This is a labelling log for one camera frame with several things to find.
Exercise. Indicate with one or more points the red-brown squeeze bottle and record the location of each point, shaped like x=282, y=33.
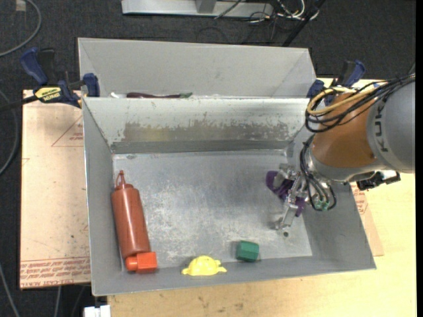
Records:
x=130, y=220

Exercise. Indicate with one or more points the black cylinder on white bracket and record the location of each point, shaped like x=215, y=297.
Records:
x=370, y=182

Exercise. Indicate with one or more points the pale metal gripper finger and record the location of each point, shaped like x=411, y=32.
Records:
x=289, y=216
x=280, y=219

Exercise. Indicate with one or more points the dark green cube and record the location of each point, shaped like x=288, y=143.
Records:
x=247, y=251

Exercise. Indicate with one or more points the grey metal bin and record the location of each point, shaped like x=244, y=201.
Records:
x=205, y=190

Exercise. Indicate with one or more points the yellow domed plastic toy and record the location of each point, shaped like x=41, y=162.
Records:
x=203, y=266

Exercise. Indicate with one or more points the brown cardboard board, red print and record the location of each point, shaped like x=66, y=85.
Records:
x=53, y=183

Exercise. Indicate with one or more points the purple plastic toy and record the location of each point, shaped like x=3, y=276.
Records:
x=276, y=183

